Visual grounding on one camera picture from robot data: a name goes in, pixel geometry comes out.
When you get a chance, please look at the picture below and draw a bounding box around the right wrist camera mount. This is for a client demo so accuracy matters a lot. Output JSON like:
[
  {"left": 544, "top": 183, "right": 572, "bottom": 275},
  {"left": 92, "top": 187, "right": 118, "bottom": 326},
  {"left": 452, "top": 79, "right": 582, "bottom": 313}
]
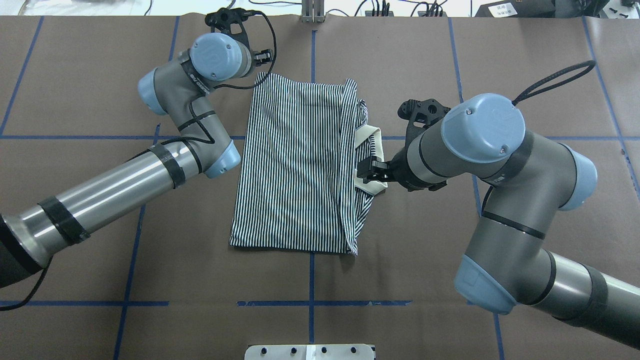
[{"left": 397, "top": 98, "right": 451, "bottom": 148}]

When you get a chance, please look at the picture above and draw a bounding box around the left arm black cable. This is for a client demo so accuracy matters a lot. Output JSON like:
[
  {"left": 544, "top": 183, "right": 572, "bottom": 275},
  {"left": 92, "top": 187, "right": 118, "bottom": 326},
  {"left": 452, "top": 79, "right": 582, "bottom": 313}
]
[{"left": 0, "top": 9, "right": 278, "bottom": 312}]

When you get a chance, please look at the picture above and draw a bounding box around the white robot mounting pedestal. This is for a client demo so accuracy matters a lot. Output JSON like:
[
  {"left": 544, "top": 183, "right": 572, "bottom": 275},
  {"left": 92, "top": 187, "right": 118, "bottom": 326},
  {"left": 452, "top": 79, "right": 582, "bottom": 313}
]
[{"left": 244, "top": 343, "right": 377, "bottom": 360}]

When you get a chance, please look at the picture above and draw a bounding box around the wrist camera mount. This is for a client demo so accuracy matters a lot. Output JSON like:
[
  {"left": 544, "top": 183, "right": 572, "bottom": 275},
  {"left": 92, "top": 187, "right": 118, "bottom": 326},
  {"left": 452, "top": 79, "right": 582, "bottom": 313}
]
[
  {"left": 205, "top": 7, "right": 258, "bottom": 48},
  {"left": 397, "top": 98, "right": 451, "bottom": 148}
]

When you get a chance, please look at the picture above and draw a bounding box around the black power strip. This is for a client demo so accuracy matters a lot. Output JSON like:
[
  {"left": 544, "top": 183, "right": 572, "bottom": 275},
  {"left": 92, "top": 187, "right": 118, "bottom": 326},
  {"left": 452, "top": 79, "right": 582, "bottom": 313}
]
[{"left": 358, "top": 0, "right": 394, "bottom": 18}]

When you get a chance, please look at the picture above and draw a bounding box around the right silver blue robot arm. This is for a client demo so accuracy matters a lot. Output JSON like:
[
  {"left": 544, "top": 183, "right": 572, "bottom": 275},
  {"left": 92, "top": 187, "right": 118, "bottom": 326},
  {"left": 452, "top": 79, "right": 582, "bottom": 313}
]
[{"left": 356, "top": 93, "right": 640, "bottom": 349}]

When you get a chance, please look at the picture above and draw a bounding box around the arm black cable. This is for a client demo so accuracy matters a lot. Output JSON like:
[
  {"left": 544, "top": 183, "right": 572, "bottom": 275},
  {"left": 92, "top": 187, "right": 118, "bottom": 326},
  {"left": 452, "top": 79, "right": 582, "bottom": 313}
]
[
  {"left": 480, "top": 60, "right": 597, "bottom": 216},
  {"left": 0, "top": 9, "right": 278, "bottom": 312}
]

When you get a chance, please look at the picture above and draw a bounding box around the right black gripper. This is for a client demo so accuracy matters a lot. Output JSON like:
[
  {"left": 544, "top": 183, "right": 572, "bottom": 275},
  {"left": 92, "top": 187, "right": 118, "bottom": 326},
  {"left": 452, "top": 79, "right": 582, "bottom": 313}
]
[{"left": 356, "top": 155, "right": 398, "bottom": 183}]

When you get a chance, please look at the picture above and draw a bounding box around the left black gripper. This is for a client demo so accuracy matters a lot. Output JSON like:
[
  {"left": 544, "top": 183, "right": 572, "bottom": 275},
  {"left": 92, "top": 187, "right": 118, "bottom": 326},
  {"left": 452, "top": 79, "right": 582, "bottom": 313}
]
[{"left": 252, "top": 48, "right": 275, "bottom": 68}]

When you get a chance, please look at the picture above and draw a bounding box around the black box with label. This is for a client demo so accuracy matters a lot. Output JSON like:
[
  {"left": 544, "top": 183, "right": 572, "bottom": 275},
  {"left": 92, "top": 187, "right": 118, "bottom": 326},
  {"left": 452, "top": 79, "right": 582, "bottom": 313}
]
[{"left": 473, "top": 0, "right": 556, "bottom": 18}]

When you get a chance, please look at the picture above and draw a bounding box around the aluminium frame post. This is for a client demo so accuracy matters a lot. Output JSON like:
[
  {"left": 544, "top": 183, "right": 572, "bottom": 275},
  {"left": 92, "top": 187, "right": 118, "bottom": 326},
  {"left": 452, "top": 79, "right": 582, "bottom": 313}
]
[{"left": 300, "top": 0, "right": 326, "bottom": 24}]

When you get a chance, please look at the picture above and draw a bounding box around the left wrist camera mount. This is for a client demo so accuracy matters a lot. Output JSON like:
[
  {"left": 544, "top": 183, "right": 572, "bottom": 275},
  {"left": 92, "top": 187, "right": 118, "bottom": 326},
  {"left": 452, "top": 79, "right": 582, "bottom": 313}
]
[{"left": 205, "top": 7, "right": 258, "bottom": 48}]

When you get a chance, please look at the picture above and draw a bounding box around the navy white striped polo shirt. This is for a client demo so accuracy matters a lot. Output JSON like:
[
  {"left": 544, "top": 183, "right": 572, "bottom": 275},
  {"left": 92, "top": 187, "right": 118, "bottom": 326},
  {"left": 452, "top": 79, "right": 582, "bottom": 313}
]
[{"left": 230, "top": 73, "right": 387, "bottom": 256}]

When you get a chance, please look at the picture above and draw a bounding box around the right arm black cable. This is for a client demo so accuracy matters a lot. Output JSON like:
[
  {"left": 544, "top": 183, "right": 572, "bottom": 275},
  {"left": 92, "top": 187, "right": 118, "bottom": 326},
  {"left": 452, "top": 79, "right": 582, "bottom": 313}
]
[{"left": 480, "top": 60, "right": 597, "bottom": 216}]

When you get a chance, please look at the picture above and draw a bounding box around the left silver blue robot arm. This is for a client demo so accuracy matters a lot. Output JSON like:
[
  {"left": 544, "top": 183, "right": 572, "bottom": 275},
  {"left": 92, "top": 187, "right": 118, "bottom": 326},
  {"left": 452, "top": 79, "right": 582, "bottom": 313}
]
[{"left": 0, "top": 32, "right": 278, "bottom": 287}]

